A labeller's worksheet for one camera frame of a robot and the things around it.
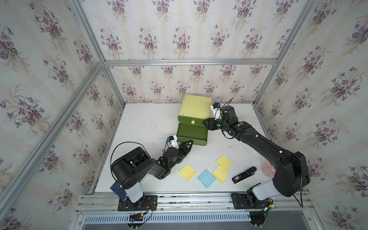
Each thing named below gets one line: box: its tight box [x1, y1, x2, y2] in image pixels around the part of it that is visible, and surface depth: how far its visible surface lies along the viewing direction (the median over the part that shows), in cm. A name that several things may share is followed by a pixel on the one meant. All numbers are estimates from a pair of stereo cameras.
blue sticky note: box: [197, 169, 217, 189], surface depth 84 cm
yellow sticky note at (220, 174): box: [211, 165, 230, 184], surface depth 84 cm
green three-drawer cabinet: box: [176, 94, 213, 147], surface depth 87 cm
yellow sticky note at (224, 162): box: [215, 154, 233, 171], surface depth 90 cm
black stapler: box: [231, 166, 257, 184], surface depth 81 cm
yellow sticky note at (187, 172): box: [178, 163, 197, 182], surface depth 86 cm
